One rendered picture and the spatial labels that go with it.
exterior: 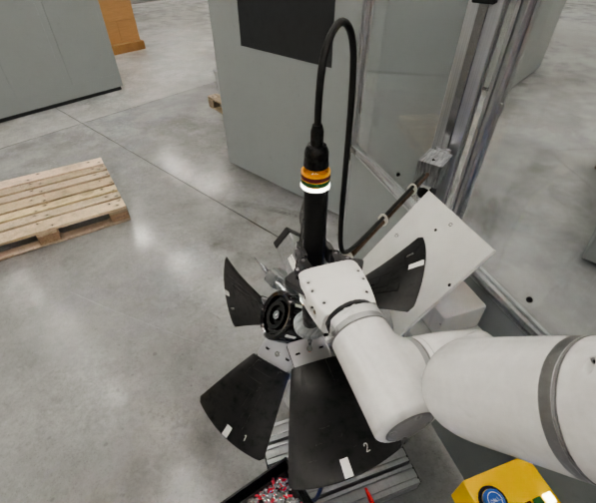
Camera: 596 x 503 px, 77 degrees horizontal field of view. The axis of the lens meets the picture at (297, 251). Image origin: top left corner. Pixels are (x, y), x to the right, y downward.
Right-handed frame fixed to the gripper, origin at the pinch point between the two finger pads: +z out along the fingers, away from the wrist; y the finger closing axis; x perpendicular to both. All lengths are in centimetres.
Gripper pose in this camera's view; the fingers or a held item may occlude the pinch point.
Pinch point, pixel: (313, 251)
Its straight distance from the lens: 65.3
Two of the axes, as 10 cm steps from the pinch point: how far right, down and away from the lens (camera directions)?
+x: 0.0, -7.4, -6.7
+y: 9.5, -2.1, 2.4
